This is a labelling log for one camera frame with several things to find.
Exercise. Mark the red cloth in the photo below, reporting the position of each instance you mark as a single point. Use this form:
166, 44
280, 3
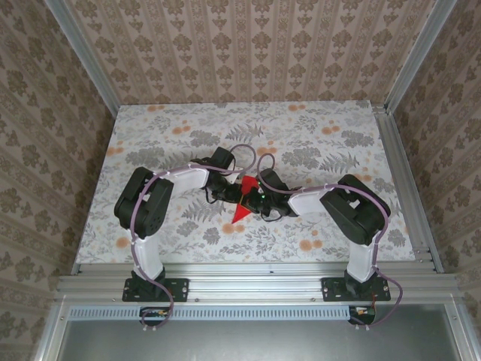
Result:
240, 216

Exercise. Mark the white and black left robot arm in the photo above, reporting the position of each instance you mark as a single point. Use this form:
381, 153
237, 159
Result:
143, 210

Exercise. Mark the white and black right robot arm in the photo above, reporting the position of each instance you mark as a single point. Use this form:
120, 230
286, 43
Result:
357, 218

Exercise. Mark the grey metal sheet panel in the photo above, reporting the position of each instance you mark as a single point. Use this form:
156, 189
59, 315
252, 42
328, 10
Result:
255, 342

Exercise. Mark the floral patterned table cover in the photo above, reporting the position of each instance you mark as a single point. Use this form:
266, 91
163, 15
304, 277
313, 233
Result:
158, 124

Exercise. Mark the aluminium mounting rail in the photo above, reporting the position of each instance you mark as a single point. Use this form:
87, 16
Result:
255, 286

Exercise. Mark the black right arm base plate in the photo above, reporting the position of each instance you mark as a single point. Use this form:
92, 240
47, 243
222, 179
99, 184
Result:
330, 289

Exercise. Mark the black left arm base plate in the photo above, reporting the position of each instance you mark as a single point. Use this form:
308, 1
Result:
180, 289

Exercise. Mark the aluminium side rail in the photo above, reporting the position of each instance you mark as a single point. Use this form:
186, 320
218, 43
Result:
396, 158

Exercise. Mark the aluminium corner post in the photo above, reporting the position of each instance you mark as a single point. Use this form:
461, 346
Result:
80, 49
420, 49

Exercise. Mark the aluminium frame bar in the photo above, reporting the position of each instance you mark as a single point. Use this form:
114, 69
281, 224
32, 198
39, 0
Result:
50, 331
462, 334

